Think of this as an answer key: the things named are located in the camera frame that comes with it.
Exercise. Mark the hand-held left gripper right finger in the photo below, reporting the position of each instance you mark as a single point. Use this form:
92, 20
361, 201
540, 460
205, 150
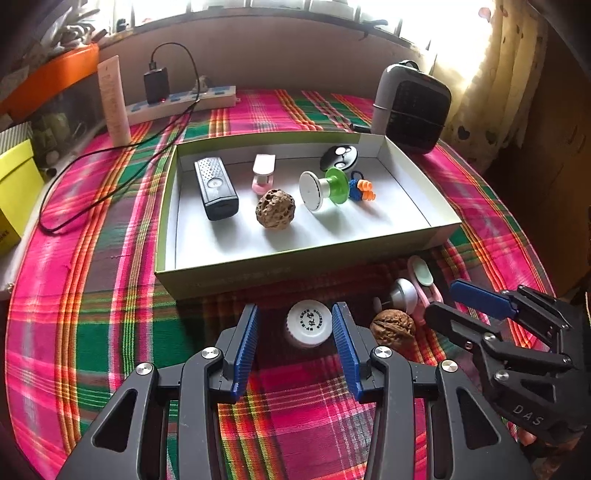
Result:
346, 346

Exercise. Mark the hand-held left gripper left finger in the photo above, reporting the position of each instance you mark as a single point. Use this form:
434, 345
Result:
244, 350

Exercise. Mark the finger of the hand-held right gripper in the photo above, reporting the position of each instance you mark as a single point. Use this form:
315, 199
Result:
480, 297
450, 318

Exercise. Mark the white round bottle cap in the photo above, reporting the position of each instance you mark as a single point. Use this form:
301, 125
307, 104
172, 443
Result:
308, 321

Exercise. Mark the smooth brown walnut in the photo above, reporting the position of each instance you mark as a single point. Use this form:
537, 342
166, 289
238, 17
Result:
392, 327

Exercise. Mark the green white cardboard box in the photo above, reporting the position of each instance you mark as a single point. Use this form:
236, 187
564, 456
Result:
323, 240

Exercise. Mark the bumpy brown walnut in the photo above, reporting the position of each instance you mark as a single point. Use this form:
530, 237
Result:
274, 208

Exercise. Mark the pink clip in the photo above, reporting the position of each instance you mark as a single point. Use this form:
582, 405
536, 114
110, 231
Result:
263, 166

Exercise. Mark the black round remote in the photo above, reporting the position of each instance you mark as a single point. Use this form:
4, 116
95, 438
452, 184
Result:
328, 161

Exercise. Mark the white green spool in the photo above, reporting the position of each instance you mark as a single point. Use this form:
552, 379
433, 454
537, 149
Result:
316, 189

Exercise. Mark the wooden cabinet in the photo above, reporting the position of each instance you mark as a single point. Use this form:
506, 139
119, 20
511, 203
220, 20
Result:
568, 161

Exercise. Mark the black rectangular device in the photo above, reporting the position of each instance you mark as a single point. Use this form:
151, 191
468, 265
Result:
214, 189

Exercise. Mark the grey space heater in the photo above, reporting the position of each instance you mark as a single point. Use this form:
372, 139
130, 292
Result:
415, 110

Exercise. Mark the cream curtain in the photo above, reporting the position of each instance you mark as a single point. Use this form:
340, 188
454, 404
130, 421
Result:
498, 92

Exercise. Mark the white power strip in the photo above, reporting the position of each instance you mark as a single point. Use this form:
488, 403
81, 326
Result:
212, 97

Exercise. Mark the yellow box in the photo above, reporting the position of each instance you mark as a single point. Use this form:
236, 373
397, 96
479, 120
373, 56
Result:
14, 194

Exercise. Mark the black charger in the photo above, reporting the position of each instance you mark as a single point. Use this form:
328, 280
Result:
156, 85

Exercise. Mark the cream lotion tube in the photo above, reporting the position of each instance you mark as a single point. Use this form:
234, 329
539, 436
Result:
113, 101

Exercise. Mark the striped gift box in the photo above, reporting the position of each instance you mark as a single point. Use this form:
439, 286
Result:
14, 138

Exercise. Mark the orange box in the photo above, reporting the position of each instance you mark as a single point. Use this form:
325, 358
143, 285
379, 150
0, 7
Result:
46, 78

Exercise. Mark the pale artificial plant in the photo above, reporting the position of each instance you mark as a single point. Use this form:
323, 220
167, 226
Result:
69, 32

